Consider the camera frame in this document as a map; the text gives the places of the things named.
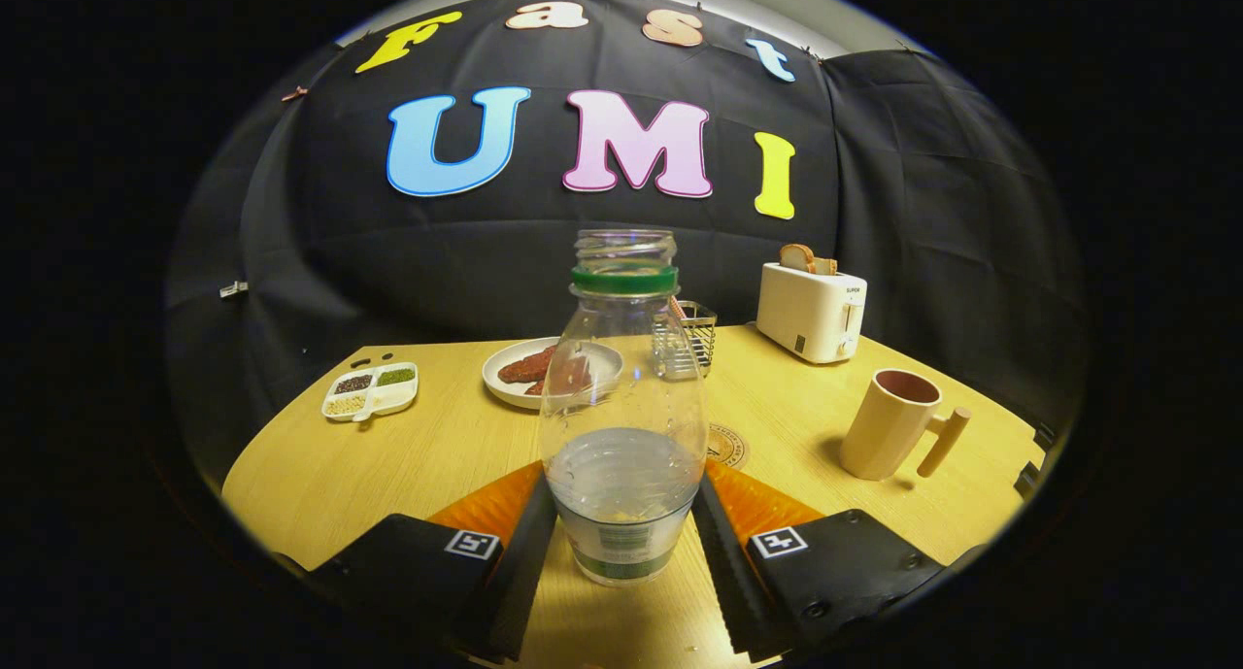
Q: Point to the white divided grain dish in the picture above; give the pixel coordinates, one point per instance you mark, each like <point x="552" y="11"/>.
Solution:
<point x="390" y="398"/>

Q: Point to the wooden table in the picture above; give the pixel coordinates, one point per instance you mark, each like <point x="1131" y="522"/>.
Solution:
<point x="437" y="455"/>

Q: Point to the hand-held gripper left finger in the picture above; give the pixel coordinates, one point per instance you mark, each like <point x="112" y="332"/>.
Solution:
<point x="524" y="572"/>

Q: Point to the white round plate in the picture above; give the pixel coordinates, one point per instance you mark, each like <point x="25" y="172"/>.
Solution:
<point x="505" y="385"/>

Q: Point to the white clip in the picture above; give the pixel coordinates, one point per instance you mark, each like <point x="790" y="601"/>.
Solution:
<point x="233" y="289"/>

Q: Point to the wooden stick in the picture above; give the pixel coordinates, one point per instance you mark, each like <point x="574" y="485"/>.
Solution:
<point x="677" y="308"/>

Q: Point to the black backdrop cloth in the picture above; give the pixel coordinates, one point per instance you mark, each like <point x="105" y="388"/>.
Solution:
<point x="437" y="261"/>

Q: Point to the white toaster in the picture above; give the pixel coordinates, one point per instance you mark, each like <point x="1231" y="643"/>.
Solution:
<point x="806" y="315"/>

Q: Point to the pink clip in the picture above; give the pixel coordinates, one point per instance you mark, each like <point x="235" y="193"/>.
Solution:
<point x="294" y="93"/>

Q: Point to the toasted bread slice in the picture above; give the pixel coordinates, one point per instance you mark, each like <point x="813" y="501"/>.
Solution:
<point x="796" y="258"/>
<point x="825" y="266"/>

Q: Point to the round wooden coaster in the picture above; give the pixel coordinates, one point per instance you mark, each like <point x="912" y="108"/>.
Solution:
<point x="728" y="446"/>

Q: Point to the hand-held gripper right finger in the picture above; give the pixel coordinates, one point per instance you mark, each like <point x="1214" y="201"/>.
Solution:
<point x="723" y="572"/>

